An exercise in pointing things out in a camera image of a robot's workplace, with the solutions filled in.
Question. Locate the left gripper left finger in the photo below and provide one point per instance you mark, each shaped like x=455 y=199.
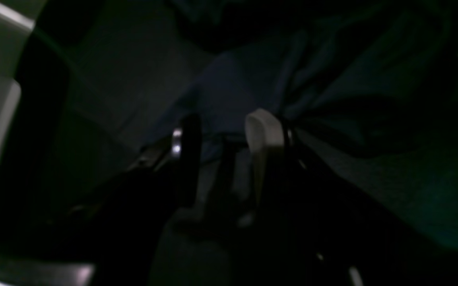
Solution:
x=164 y=176

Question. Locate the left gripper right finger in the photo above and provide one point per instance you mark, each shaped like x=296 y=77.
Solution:
x=272 y=144

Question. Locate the dark grey t-shirt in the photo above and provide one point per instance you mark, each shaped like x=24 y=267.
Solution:
x=371 y=78

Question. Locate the black table cloth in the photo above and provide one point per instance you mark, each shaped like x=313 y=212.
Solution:
x=111 y=68

